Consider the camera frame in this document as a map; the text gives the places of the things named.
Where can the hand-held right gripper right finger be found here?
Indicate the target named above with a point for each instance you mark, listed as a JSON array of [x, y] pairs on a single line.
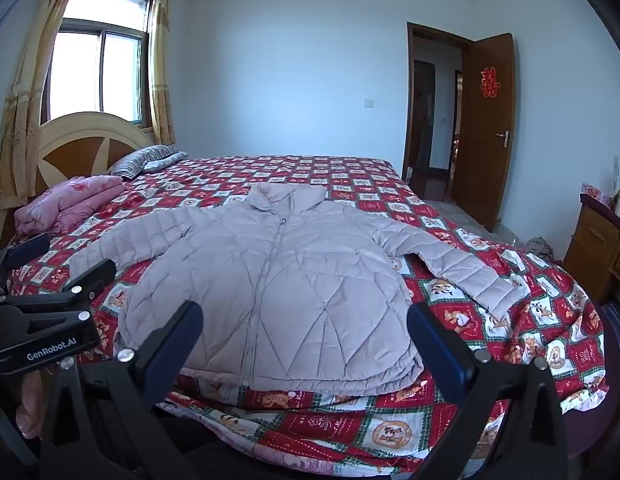
[[439, 355]]

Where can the window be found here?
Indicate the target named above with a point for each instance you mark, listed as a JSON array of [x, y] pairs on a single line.
[[115, 75]]

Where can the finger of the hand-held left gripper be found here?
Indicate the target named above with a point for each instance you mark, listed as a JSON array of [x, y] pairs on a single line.
[[27, 252], [92, 275]]

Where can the pink box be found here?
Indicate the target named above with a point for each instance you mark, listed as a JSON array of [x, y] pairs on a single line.
[[592, 191]]

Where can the dark cloth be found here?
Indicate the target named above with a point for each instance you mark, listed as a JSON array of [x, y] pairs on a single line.
[[538, 249]]

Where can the wooden cabinet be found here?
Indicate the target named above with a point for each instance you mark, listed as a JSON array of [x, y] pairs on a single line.
[[589, 240]]

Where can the yellow patterned curtain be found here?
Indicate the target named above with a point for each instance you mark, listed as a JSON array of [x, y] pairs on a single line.
[[160, 60], [25, 85]]

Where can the pink folded quilt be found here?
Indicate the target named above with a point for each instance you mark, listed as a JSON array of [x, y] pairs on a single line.
[[70, 205]]

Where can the cream and brown headboard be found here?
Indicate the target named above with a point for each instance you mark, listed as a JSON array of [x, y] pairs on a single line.
[[80, 152]]

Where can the person's left hand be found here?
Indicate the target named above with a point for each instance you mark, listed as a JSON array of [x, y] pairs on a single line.
[[29, 405]]

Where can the red bear printed blanket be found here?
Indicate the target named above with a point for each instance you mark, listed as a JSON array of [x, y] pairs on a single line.
[[454, 317]]

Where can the red paper door decoration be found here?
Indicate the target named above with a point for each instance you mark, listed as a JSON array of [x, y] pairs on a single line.
[[487, 81]]

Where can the striped pillow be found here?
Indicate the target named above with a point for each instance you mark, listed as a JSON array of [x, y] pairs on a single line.
[[140, 160]]

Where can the brown wooden door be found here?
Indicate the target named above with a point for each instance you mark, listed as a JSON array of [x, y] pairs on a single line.
[[482, 160]]

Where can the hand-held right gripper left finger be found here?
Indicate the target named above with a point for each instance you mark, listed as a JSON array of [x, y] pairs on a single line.
[[180, 342]]

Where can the grey quilted puffer jacket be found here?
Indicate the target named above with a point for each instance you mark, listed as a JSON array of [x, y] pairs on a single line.
[[290, 285]]

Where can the brown door frame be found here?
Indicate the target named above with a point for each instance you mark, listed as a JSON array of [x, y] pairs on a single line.
[[408, 110]]

